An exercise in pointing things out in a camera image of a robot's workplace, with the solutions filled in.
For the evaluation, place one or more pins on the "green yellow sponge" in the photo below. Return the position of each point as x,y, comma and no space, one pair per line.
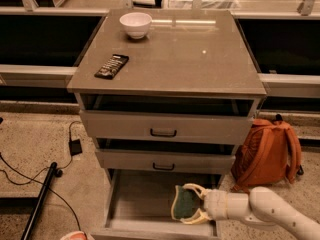
185,203

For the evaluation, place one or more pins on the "black power adapter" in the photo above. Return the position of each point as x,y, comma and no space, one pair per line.
75,147

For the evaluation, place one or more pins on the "grey drawer cabinet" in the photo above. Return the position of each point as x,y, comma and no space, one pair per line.
185,54

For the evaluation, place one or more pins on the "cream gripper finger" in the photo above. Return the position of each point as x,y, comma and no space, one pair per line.
198,217
200,191

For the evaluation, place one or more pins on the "black snack bar packet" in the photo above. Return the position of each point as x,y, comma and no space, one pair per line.
112,66

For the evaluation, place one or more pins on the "black pole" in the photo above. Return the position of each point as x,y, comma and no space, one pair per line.
45,185

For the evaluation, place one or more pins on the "white ceramic bowl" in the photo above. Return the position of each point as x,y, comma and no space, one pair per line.
136,24

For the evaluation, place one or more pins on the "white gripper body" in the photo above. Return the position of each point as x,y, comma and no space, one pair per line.
216,203

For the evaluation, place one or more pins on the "bottom grey drawer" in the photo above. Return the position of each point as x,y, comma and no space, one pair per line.
139,208

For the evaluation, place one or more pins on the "middle grey drawer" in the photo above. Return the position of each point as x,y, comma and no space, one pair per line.
165,156

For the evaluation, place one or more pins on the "top grey drawer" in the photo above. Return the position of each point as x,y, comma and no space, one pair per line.
169,119

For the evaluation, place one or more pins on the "orange backpack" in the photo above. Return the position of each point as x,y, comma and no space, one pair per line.
270,153

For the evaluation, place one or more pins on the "red white object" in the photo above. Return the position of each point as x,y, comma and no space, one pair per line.
75,235

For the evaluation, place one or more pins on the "grey drawer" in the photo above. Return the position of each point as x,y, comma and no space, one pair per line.
139,208
165,156
169,119

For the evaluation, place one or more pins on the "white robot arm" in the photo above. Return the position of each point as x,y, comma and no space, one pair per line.
261,208

